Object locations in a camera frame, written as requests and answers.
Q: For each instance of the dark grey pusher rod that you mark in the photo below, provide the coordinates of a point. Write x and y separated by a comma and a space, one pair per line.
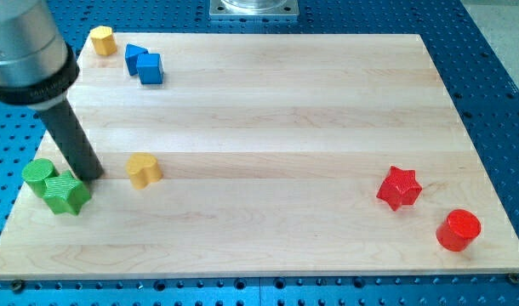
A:
66, 131

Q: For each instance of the yellow heart block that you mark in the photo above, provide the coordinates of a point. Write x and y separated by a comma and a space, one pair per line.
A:
142, 170

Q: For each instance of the wooden board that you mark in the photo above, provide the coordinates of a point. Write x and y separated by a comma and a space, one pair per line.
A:
273, 149

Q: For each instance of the green cylinder block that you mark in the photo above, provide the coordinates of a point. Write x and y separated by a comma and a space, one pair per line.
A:
36, 172

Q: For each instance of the green star block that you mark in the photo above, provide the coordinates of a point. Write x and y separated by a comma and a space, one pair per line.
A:
66, 194

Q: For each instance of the yellow hexagon block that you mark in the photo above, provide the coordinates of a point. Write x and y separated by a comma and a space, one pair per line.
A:
103, 40

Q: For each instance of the blue triangle block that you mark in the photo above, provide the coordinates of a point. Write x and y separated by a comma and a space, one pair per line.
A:
132, 52

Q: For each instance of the blue cube block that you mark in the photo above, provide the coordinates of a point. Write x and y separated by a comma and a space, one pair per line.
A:
150, 69

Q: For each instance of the red star block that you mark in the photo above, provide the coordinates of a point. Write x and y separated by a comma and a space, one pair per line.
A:
399, 188

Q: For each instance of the red cylinder block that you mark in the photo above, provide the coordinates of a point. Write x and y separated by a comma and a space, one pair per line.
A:
458, 230

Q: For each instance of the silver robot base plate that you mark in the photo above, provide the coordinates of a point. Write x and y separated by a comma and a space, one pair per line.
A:
253, 9

